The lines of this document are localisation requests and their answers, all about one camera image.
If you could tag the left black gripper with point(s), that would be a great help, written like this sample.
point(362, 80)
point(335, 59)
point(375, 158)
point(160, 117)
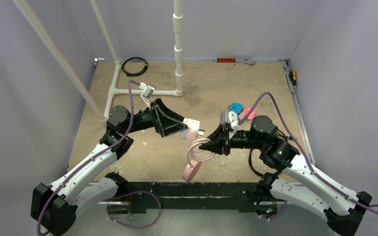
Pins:
point(157, 108)

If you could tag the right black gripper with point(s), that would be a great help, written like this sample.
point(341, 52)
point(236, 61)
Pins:
point(226, 141)

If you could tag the dusty pink plug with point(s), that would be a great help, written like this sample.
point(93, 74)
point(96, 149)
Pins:
point(202, 132)

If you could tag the blue plug adapter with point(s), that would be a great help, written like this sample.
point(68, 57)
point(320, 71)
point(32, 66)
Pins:
point(235, 107)

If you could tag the pink plug adapter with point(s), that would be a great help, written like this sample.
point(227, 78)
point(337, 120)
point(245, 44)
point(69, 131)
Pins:
point(247, 113)

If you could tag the pink round power strip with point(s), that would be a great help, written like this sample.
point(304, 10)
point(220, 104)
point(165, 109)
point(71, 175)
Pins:
point(191, 170)

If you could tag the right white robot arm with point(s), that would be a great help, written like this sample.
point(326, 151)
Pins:
point(295, 180)

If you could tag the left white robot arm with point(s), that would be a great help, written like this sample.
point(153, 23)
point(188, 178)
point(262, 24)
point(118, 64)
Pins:
point(55, 206)

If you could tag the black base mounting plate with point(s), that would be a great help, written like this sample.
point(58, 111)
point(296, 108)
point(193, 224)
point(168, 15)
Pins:
point(244, 197)

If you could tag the red adjustable wrench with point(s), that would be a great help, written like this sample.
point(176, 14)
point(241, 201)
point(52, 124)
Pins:
point(234, 60)

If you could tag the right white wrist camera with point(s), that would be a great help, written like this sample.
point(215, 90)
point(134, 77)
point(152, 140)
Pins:
point(229, 119)

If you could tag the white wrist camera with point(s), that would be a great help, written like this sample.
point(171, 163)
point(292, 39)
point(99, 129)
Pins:
point(229, 119)
point(147, 91)

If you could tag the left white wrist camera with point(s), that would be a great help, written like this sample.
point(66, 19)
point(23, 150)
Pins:
point(147, 91)

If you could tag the aluminium extrusion rail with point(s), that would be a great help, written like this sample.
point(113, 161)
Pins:
point(117, 203)

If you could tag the white PVC pipe frame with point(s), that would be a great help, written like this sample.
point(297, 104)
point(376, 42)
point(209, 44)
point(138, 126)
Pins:
point(29, 14)

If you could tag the yellow handled screwdriver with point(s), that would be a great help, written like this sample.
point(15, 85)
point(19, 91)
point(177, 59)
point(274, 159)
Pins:
point(293, 78)

